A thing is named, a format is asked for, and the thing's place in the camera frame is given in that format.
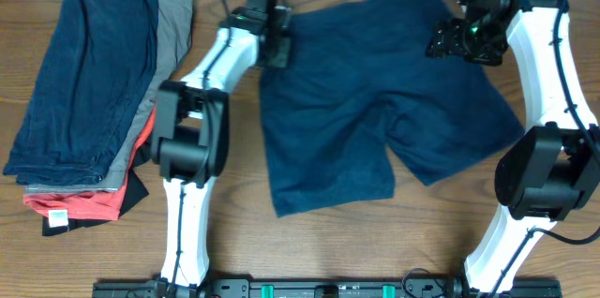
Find navy blue shorts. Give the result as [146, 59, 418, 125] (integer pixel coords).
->
[260, 0, 524, 216]

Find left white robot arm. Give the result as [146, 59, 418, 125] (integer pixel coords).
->
[151, 0, 292, 297]

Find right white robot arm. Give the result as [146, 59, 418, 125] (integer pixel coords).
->
[426, 0, 599, 297]

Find folded grey garment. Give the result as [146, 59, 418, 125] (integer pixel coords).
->
[24, 0, 193, 195]

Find folded navy jeans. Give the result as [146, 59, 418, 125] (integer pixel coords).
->
[3, 0, 158, 186]

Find folded red garment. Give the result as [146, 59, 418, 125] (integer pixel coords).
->
[23, 6, 173, 220]

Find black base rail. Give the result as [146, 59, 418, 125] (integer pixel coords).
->
[91, 274, 563, 298]

